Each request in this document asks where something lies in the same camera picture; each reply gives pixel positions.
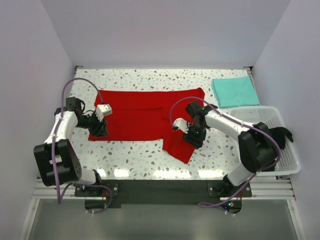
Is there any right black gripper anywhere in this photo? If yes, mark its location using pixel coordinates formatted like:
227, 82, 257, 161
182, 122, 207, 150

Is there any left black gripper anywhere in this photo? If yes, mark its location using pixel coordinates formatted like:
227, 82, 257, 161
75, 110, 109, 138

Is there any red t shirt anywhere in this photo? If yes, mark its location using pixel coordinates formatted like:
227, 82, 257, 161
88, 88, 205, 164

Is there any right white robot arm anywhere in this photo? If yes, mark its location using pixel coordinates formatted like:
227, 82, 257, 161
173, 101, 281, 197

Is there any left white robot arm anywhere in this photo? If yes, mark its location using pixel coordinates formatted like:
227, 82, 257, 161
33, 97, 113, 196

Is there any folded teal t shirt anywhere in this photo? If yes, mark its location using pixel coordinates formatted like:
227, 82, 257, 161
212, 76, 260, 109

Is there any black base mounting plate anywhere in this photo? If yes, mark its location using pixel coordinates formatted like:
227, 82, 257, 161
74, 180, 253, 213

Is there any white plastic laundry basket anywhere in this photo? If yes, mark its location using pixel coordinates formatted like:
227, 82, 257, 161
228, 105, 301, 177

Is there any black t shirt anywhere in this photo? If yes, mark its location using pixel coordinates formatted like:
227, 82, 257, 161
269, 127, 294, 150

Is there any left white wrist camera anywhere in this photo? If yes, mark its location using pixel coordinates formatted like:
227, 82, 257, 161
95, 103, 113, 122

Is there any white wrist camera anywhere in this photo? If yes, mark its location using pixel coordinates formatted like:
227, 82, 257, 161
95, 103, 113, 122
173, 118, 189, 134

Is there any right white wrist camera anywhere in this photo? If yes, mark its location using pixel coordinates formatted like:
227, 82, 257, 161
173, 118, 189, 134

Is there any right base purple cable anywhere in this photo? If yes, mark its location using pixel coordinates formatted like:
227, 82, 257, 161
197, 172, 258, 213

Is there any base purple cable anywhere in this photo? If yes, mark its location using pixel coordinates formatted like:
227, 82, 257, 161
74, 184, 113, 215
197, 172, 258, 213

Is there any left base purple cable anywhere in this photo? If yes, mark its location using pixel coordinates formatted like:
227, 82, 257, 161
74, 184, 113, 215

